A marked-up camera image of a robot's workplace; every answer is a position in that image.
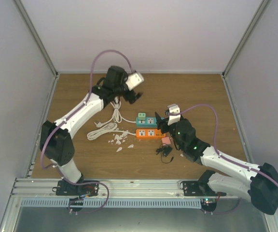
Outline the teal power strip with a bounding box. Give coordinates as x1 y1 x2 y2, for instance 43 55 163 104
136 117 157 129

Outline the green plug adapter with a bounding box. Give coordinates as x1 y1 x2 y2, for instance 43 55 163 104
138 112 146 120

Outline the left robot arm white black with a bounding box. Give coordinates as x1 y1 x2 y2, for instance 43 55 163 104
40 66 144 195

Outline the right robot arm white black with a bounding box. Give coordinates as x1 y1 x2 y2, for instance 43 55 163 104
155 113 278 215

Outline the pink plug adapter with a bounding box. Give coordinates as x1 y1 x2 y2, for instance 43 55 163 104
161 137 171 145

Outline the orange power strip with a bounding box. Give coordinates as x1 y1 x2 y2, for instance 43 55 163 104
136 128 166 139

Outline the white debris pile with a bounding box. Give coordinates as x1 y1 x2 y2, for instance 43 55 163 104
108 132 136 152

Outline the black adapter with cable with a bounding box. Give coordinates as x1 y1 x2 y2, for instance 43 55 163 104
156 144 174 164

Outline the white teal strip cord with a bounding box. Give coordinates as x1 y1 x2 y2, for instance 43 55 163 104
94 96 138 128

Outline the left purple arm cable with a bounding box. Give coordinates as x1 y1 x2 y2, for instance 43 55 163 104
40 49 136 187

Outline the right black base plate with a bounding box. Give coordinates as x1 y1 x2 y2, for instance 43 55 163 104
179 180 226 197

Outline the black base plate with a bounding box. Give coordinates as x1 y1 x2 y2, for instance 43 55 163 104
179 180 226 197
52 180 99 198

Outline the slotted grey cable duct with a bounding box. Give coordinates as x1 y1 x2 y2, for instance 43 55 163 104
21 198 201 209

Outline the left aluminium frame post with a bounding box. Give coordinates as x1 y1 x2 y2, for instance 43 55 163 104
13 0 58 79

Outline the aluminium frame post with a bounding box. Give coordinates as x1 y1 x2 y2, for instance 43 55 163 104
13 0 58 79
221 0 271 79

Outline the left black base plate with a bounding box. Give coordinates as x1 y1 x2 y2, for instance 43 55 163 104
52 180 99 198

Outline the aluminium front rail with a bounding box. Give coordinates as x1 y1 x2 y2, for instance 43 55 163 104
11 177 250 199

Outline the right aluminium frame post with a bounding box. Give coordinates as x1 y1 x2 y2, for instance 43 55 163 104
221 0 271 79

